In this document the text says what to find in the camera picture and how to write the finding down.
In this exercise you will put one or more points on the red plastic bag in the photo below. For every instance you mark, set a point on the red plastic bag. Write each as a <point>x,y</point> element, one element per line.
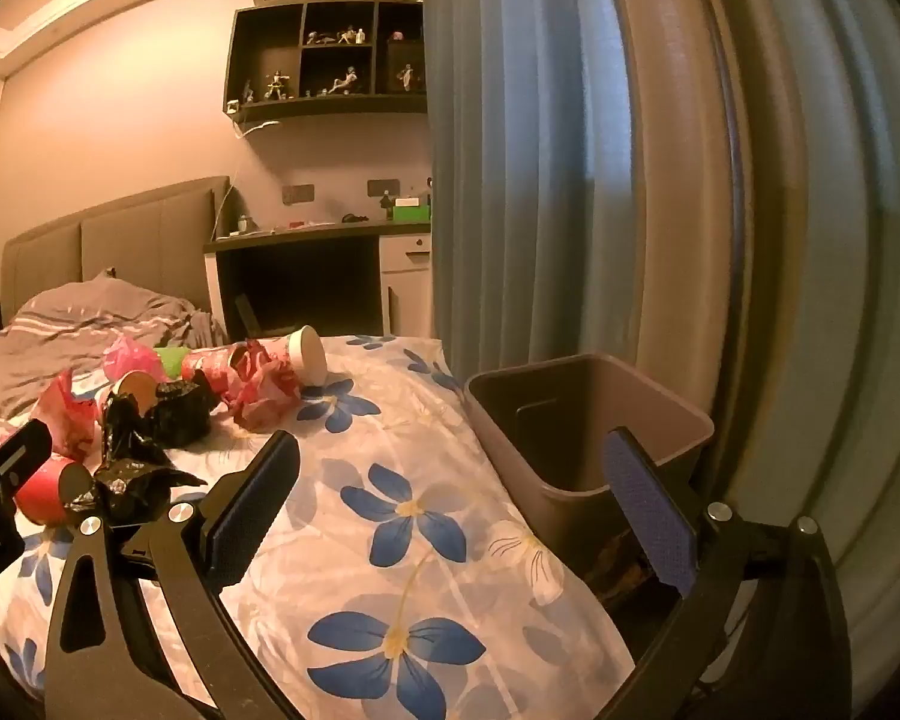
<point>64,412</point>
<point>262,390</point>

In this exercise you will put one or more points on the brown plastic bin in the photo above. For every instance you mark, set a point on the brown plastic bin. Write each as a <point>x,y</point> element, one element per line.
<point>562,525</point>

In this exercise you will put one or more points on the row of small figurines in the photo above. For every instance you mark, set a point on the row of small figurines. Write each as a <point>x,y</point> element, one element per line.
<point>337,82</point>

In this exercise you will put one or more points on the dark wooden desk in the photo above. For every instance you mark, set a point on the dark wooden desk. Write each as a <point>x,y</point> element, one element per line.
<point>307,231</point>

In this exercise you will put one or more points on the pink plastic bag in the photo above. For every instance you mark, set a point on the pink plastic bag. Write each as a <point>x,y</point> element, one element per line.
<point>127,356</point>

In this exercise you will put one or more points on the dark wall shelf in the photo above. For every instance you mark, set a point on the dark wall shelf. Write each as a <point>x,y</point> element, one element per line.
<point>266,37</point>

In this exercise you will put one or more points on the blue curtain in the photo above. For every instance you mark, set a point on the blue curtain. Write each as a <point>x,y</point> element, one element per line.
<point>510,165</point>

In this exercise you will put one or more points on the green box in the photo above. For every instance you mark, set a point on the green box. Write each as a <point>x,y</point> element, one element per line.
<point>411,213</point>

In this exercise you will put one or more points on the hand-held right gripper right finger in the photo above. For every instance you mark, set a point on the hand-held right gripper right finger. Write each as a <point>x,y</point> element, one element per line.
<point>649,510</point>

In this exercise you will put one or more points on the small dark bottle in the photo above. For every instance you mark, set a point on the small dark bottle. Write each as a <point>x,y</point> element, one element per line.
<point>386,206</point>

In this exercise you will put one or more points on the grey striped duvet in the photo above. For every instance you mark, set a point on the grey striped duvet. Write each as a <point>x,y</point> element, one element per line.
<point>67,330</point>

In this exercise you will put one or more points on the red patterned paper cup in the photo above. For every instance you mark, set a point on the red patterned paper cup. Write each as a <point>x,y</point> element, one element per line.
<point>206,371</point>

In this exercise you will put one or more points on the plain red paper cup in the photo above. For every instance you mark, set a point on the plain red paper cup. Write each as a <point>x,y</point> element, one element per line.
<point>45,491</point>

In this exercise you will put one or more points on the white drawer cabinet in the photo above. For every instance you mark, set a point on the white drawer cabinet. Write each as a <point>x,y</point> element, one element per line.
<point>405,277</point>

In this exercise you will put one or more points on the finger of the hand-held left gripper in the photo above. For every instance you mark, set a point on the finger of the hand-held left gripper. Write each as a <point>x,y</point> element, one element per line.
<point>22,446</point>

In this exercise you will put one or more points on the grey wall socket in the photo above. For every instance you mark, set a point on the grey wall socket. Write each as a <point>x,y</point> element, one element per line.
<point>384,187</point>
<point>298,194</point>

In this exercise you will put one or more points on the blue floral blanket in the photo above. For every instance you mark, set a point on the blue floral blanket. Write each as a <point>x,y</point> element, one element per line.
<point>390,420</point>

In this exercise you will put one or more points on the dark cardboard box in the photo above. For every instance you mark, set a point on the dark cardboard box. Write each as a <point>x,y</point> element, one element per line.
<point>251,315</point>

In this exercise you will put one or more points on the green paper cup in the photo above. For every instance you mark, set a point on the green paper cup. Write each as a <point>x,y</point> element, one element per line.
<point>171,361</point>

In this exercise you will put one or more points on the white red printed paper cup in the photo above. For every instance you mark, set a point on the white red printed paper cup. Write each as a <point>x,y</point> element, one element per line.
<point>307,356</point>

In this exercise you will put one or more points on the grey padded headboard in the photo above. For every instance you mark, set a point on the grey padded headboard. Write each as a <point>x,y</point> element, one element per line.
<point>150,240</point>

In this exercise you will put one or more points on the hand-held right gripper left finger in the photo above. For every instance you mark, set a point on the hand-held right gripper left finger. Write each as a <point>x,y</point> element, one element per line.
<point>247,510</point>

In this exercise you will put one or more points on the tan paper cup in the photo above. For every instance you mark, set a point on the tan paper cup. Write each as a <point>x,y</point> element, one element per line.
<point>135,392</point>

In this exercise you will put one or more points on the black plastic bag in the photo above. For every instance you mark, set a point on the black plastic bag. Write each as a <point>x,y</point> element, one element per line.
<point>184,412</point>
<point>131,487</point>
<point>127,435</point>

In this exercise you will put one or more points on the beige curtain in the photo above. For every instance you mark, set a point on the beige curtain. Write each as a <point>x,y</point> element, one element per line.
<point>675,165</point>

